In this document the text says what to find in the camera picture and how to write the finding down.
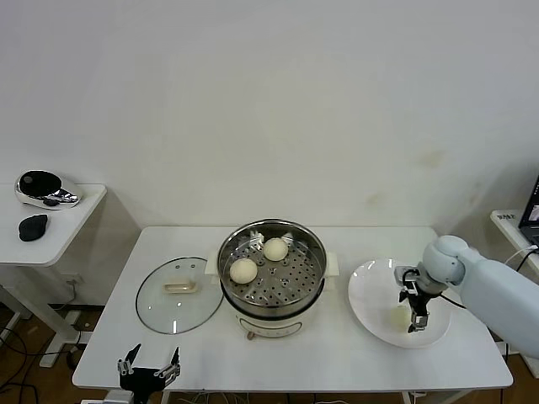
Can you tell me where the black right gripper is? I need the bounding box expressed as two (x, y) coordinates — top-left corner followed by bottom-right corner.
(399, 288), (431, 334)

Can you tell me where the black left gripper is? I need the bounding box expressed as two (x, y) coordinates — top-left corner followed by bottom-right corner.
(117, 343), (182, 392)

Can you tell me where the white steamed baozi bun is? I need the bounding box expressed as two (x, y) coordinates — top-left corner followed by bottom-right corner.
(263, 237), (290, 263)
(229, 258), (259, 284)
(389, 306), (409, 332)

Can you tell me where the black lumpy object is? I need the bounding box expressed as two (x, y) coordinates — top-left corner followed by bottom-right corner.
(17, 213), (50, 243)

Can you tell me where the white round plate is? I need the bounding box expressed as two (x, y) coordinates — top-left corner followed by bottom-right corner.
(347, 258), (451, 349)

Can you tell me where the round glass pot lid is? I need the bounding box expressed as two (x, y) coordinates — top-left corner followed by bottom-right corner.
(135, 257), (226, 336)

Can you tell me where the white side table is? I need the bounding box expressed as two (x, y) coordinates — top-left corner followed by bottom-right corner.
(0, 183), (109, 369)

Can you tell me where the white desk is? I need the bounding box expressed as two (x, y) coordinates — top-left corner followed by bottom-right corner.
(489, 209), (539, 359)

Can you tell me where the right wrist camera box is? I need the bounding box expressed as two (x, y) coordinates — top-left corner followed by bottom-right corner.
(393, 264), (422, 291)

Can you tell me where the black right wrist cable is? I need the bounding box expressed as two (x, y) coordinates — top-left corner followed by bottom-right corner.
(437, 290), (468, 311)

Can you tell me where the black cable with adapter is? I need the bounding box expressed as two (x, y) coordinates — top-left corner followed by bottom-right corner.
(515, 250), (536, 273)

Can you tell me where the chrome and black kitchen scale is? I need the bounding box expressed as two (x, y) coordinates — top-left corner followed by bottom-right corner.
(14, 169), (82, 210)

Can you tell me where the white wire bundle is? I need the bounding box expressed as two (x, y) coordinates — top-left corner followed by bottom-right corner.
(174, 391), (253, 404)

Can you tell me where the perforated steel steamer basket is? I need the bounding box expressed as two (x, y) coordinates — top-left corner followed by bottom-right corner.
(216, 217), (328, 319)

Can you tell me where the white cable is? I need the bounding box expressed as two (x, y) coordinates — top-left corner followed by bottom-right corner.
(503, 246), (539, 264)

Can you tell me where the cream electric cooking pot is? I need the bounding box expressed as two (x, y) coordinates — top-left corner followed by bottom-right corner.
(205, 247), (341, 341)

